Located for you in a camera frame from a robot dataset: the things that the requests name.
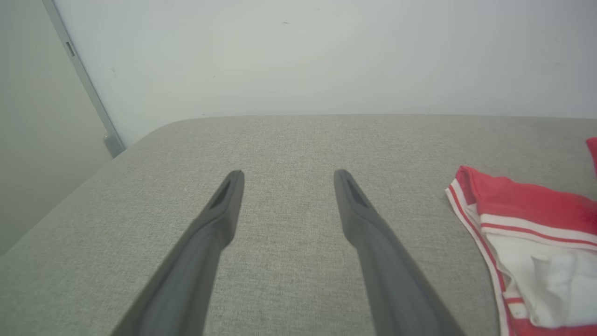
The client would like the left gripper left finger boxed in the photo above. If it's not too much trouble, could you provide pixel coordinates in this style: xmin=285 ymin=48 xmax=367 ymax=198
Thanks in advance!
xmin=111 ymin=170 xmax=246 ymax=336

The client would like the red white basketball jersey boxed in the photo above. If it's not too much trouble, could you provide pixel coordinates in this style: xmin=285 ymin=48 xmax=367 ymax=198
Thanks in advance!
xmin=445 ymin=136 xmax=597 ymax=336

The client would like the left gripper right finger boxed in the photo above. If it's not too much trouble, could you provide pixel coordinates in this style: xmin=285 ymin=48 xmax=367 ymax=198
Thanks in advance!
xmin=333 ymin=168 xmax=468 ymax=336

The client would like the grey metal wall rail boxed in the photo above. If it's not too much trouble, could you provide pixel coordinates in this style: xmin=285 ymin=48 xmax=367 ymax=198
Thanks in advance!
xmin=42 ymin=0 xmax=127 ymax=159

